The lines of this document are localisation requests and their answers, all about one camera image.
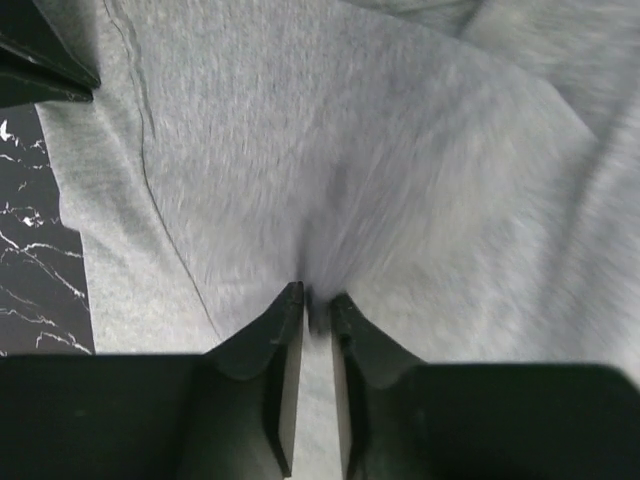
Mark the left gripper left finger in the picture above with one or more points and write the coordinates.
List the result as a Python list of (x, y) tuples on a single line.
[(229, 413)]

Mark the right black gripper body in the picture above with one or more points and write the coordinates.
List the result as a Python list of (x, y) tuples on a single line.
[(35, 64)]

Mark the grey t shirt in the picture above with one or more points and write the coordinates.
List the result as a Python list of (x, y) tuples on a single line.
[(467, 170)]

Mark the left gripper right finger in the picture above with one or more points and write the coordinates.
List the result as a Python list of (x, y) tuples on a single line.
[(400, 417)]

